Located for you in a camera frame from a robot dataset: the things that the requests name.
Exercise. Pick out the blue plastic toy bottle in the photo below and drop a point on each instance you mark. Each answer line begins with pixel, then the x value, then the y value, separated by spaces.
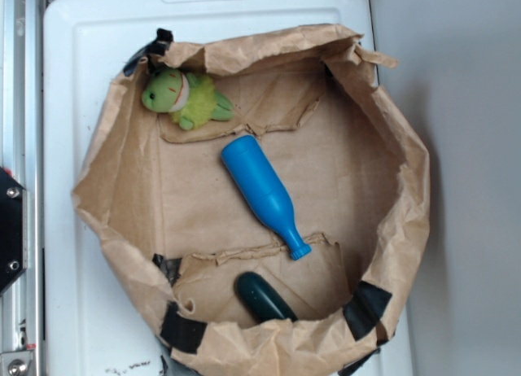
pixel 264 192

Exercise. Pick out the crumpled brown paper bag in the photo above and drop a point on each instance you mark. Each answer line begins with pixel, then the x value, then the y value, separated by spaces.
pixel 177 232

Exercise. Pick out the green plush frog toy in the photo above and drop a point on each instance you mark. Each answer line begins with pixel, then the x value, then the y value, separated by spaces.
pixel 190 100

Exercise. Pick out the dark green toy cucumber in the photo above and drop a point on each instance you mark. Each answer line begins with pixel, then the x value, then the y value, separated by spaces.
pixel 261 299

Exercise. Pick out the black metal mounting plate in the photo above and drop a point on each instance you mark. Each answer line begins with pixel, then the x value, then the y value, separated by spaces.
pixel 12 226

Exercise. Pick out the aluminium frame rail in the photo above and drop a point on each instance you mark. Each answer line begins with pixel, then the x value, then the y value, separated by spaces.
pixel 23 350

